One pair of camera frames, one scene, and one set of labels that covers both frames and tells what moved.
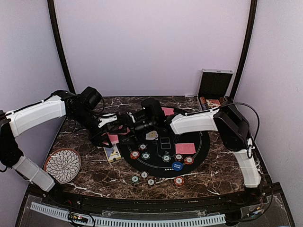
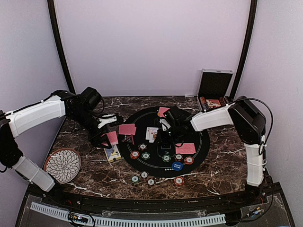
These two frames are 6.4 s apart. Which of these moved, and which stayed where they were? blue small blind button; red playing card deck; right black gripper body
Moved: right black gripper body
Stayed: red playing card deck; blue small blind button
